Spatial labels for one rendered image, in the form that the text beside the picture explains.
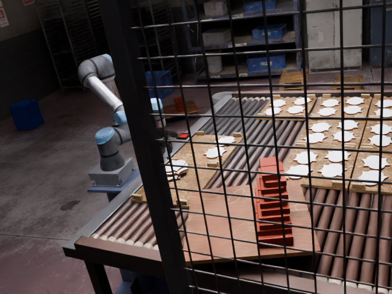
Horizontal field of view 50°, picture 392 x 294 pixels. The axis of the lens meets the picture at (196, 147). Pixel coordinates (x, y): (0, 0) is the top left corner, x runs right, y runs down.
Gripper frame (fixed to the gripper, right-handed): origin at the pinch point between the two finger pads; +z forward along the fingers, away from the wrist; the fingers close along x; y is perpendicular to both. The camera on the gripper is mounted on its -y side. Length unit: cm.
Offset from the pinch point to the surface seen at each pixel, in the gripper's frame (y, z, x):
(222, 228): 33, -1, 72
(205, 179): -3.8, 9.7, 23.9
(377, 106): -135, 10, 57
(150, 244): 48, 11, 40
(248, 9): -395, -11, -269
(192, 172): -5.6, 9.7, 11.6
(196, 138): -40.1, 9.7, -21.6
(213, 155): -26.1, 8.6, 8.7
